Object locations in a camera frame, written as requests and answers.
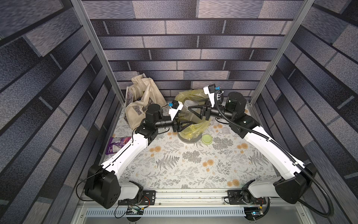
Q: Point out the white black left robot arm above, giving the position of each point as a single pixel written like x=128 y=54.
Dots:
x=102 y=183

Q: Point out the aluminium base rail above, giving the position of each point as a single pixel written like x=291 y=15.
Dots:
x=187 y=203

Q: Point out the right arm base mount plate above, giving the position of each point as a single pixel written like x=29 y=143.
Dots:
x=237 y=197

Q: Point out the grey mesh waste bin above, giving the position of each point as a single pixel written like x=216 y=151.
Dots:
x=189 y=138

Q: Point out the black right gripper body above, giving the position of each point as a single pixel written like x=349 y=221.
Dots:
x=207 y=112

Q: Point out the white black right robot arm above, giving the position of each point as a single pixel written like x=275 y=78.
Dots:
x=292 y=181

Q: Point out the floral patterned table mat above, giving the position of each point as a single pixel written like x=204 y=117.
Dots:
x=169 y=163

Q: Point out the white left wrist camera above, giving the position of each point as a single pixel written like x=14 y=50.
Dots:
x=175 y=108

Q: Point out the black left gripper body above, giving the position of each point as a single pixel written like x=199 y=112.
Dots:
x=175 y=126

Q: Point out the yellow plastic bin liner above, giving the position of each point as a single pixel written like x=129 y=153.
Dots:
x=189 y=98

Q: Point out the purple snack packet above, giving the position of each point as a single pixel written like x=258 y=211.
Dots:
x=115 y=144

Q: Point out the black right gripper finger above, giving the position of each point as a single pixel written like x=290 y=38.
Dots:
x=196 y=110
x=203 y=102

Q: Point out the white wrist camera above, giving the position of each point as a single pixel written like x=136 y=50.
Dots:
x=175 y=108
x=210 y=91

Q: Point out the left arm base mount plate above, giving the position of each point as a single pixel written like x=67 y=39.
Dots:
x=144 y=197

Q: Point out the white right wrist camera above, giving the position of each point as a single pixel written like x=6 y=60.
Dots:
x=210 y=91

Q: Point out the green jar lid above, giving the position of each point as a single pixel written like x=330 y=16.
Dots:
x=206 y=139

